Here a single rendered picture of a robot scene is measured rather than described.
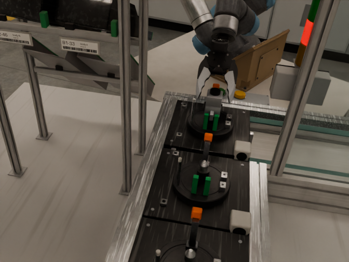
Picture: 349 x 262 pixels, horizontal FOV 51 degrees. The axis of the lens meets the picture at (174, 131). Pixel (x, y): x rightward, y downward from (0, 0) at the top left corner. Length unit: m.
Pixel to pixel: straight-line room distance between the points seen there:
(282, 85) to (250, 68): 0.61
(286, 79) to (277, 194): 0.34
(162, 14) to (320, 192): 3.50
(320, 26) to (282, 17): 3.24
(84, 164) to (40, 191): 0.15
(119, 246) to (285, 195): 0.48
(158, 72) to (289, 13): 2.59
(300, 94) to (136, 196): 0.44
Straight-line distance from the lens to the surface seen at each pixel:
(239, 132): 1.10
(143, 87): 1.01
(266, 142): 1.18
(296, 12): 4.02
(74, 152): 1.17
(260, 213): 0.90
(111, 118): 1.30
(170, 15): 4.27
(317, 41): 0.81
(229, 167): 0.97
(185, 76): 1.58
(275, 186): 1.03
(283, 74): 0.87
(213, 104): 1.03
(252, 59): 1.46
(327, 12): 0.80
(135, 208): 0.87
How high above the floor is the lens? 1.61
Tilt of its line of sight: 37 degrees down
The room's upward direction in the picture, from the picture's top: 5 degrees clockwise
